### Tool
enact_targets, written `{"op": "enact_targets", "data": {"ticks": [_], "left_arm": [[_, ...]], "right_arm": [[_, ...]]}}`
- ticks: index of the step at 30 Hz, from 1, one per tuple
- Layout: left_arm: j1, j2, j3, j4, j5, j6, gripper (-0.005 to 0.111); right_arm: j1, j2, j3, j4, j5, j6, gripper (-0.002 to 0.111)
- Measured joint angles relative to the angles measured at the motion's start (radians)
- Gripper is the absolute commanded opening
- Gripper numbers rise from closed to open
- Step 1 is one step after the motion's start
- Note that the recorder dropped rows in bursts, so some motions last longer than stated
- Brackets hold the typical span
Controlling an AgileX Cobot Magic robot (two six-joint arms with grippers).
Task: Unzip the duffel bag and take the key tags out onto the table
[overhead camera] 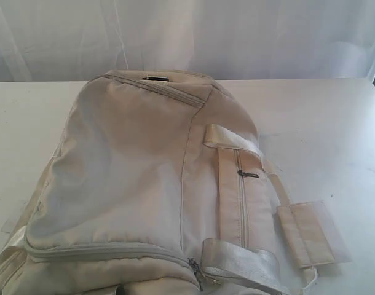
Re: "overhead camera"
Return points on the beige duffel bag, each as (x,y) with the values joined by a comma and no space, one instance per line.
(157,186)

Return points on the beige padded handle wrap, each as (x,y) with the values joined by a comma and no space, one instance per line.
(312,235)

